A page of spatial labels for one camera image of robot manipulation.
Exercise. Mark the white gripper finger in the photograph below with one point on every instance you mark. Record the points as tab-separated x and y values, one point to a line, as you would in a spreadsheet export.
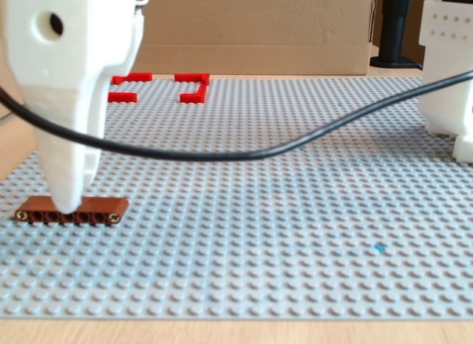
88	166

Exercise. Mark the blue-tipped white gripper finger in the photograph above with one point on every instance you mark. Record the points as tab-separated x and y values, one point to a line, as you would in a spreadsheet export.
55	81

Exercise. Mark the brown lego beam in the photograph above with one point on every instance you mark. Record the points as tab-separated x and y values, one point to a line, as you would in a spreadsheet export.
103	205

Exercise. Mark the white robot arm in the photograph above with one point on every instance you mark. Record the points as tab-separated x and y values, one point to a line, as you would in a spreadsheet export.
443	81

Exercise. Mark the red L-shaped lego beam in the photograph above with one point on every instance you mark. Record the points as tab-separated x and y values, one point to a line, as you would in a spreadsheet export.
192	98
188	77
138	77
123	97

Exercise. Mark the grey lego baseplate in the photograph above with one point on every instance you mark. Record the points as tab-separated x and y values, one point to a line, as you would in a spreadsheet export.
258	229

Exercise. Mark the large cardboard box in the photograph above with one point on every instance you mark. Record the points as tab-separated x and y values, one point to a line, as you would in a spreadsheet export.
258	33

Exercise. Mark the black monitor stand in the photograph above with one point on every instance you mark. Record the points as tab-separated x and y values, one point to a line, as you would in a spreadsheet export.
395	26

